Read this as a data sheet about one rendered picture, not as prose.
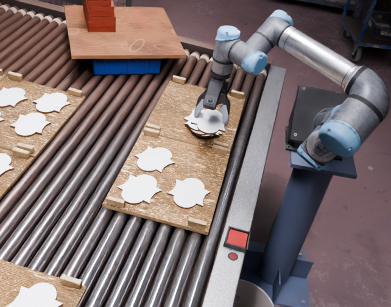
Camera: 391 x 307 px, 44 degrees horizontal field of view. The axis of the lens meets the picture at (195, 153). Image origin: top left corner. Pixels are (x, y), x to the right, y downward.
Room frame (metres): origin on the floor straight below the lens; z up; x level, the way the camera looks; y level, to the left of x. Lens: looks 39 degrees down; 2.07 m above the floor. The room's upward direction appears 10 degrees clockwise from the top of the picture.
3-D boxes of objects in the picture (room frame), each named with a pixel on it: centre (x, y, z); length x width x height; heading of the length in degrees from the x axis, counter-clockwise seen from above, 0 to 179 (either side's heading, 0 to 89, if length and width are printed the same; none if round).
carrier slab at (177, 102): (1.65, 0.02, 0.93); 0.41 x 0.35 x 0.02; 173
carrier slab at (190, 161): (1.24, 0.07, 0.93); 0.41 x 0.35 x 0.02; 174
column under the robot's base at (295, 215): (1.65, -0.52, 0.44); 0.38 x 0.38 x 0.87; 0
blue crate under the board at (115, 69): (2.01, 0.42, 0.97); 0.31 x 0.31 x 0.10; 22
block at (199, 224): (1.03, -0.04, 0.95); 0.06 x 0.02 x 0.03; 84
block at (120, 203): (1.06, 0.22, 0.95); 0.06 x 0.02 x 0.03; 84
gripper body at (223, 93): (1.47, -0.04, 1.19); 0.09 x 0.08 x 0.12; 173
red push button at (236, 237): (1.02, -0.18, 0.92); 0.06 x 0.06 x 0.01; 82
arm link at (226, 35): (1.46, -0.04, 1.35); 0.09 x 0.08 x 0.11; 48
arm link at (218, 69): (1.46, -0.03, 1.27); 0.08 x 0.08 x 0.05
